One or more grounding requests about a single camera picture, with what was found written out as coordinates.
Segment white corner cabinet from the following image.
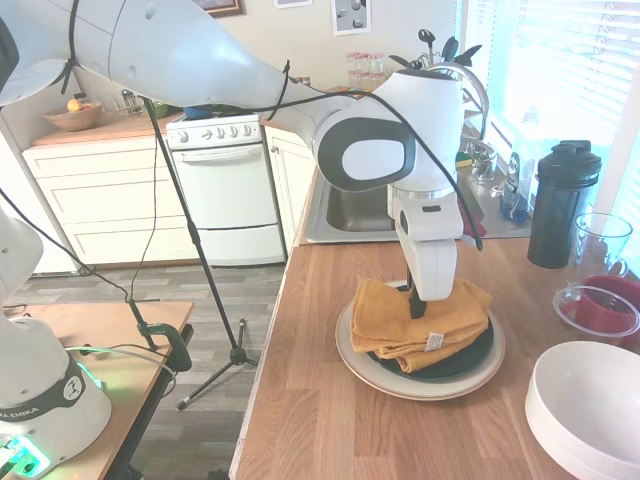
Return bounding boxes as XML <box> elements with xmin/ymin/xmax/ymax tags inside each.
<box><xmin>262</xmin><ymin>124</ymin><xmax>321</xmax><ymax>261</ymax></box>

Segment black tripod stand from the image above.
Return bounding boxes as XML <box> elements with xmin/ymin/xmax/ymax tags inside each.
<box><xmin>121</xmin><ymin>88</ymin><xmax>262</xmax><ymax>412</ymax></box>

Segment brown picture frame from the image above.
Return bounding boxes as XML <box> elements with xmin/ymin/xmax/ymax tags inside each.
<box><xmin>192</xmin><ymin>0</ymin><xmax>247</xmax><ymax>19</ymax></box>

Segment blue pot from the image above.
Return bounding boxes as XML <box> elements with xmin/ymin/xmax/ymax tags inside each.
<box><xmin>183</xmin><ymin>104</ymin><xmax>221</xmax><ymax>121</ymax></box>

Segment white wall poster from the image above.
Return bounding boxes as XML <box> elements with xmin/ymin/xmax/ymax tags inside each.
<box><xmin>332</xmin><ymin>0</ymin><xmax>373</xmax><ymax>37</ymax></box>

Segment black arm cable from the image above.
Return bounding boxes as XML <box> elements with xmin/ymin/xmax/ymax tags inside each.
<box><xmin>59</xmin><ymin>0</ymin><xmax>485</xmax><ymax>252</ymax></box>

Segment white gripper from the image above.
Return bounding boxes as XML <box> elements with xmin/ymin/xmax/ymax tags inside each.
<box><xmin>405</xmin><ymin>238</ymin><xmax>459</xmax><ymax>320</ymax></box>

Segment white bowl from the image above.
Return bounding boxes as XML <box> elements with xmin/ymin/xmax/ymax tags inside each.
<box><xmin>530</xmin><ymin>340</ymin><xmax>640</xmax><ymax>464</ymax></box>
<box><xmin>524</xmin><ymin>389</ymin><xmax>640</xmax><ymax>480</ymax></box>

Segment white drawer cabinet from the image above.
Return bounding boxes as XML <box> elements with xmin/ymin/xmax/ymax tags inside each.
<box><xmin>22</xmin><ymin>134</ymin><xmax>201</xmax><ymax>266</ymax></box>

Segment large beige plate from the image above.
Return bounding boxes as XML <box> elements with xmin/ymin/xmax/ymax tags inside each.
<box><xmin>334</xmin><ymin>279</ymin><xmax>507</xmax><ymax>403</ymax></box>

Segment red wrist camera mount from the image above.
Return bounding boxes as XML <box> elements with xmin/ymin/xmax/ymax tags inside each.
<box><xmin>459</xmin><ymin>197</ymin><xmax>489</xmax><ymax>246</ymax></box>

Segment clear plastic bowl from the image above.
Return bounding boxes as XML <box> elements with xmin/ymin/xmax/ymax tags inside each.
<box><xmin>552</xmin><ymin>282</ymin><xmax>640</xmax><ymax>337</ymax></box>

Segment wooden fruit bowl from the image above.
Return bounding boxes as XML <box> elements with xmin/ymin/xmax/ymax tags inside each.
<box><xmin>43</xmin><ymin>99</ymin><xmax>104</xmax><ymax>132</ymax></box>

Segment black slotted spoon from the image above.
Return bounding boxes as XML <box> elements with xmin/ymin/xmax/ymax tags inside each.
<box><xmin>418</xmin><ymin>28</ymin><xmax>436</xmax><ymax>69</ymax></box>

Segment black shaker bottle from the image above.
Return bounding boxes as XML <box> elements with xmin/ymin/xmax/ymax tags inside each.
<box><xmin>527</xmin><ymin>139</ymin><xmax>603</xmax><ymax>270</ymax></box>

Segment yellow terry towel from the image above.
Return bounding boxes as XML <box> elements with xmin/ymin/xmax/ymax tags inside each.
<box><xmin>349</xmin><ymin>278</ymin><xmax>495</xmax><ymax>375</ymax></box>

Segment chrome faucet handle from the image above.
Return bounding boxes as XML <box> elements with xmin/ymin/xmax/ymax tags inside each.
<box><xmin>467</xmin><ymin>140</ymin><xmax>499</xmax><ymax>184</ymax></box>

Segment glass french press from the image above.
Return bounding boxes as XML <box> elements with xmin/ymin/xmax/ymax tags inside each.
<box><xmin>121</xmin><ymin>90</ymin><xmax>144</xmax><ymax>117</ymax></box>

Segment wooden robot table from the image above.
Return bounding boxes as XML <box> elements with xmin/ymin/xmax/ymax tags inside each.
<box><xmin>0</xmin><ymin>301</ymin><xmax>195</xmax><ymax>480</ymax></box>

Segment dark blue plate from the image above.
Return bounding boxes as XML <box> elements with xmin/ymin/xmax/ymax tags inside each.
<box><xmin>367</xmin><ymin>319</ymin><xmax>496</xmax><ymax>380</ymax></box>

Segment white stove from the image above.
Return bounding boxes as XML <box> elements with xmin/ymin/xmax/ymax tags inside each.
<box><xmin>165</xmin><ymin>112</ymin><xmax>289</xmax><ymax>268</ymax></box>

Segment dark green clamp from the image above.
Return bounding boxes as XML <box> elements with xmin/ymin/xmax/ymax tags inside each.
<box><xmin>137</xmin><ymin>319</ymin><xmax>194</xmax><ymax>374</ymax></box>

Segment chrome gooseneck faucet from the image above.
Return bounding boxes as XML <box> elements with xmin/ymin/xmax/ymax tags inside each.
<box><xmin>424</xmin><ymin>63</ymin><xmax>491</xmax><ymax>151</ymax></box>

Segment clear glass pitcher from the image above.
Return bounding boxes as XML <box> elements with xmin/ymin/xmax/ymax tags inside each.
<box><xmin>569</xmin><ymin>213</ymin><xmax>635</xmax><ymax>289</ymax></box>

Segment white window blinds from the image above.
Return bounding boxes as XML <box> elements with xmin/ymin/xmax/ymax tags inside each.
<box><xmin>607</xmin><ymin>164</ymin><xmax>640</xmax><ymax>261</ymax></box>
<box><xmin>459</xmin><ymin>0</ymin><xmax>640</xmax><ymax>151</ymax></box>

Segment red mug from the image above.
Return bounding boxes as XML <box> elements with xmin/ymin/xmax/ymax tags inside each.
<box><xmin>569</xmin><ymin>274</ymin><xmax>640</xmax><ymax>349</ymax></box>

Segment stainless steel double sink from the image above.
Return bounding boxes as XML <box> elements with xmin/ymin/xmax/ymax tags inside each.
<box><xmin>304</xmin><ymin>164</ymin><xmax>534</xmax><ymax>246</ymax></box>

